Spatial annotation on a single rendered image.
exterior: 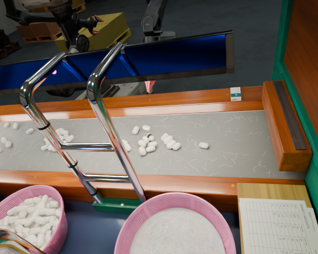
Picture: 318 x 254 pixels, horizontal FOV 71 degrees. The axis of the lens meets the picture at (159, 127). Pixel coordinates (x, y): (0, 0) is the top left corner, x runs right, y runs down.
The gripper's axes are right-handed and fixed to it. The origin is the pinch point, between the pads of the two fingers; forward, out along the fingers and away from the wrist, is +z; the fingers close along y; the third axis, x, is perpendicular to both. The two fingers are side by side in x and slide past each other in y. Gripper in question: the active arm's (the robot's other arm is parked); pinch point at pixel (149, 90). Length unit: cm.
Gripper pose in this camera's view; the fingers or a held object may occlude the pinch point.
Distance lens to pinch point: 81.5
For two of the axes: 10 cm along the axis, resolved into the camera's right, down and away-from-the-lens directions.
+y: 9.6, -0.2, -2.9
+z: -0.2, 9.9, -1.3
